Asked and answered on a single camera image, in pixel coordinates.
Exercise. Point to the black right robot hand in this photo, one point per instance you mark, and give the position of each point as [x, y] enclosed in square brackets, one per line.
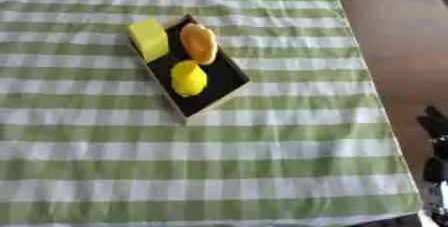
[437, 127]

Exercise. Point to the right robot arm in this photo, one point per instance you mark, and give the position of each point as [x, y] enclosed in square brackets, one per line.
[441, 204]

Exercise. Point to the tan cardboard box black inside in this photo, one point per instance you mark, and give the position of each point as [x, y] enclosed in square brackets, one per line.
[224, 74]

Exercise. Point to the orange toy fruit slice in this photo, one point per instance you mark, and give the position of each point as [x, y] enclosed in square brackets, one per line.
[199, 43]

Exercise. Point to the yellow toy lemon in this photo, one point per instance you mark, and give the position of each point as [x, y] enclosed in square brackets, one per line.
[188, 78]

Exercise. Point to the yellow rectangular block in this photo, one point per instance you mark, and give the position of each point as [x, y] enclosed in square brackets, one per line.
[149, 38]

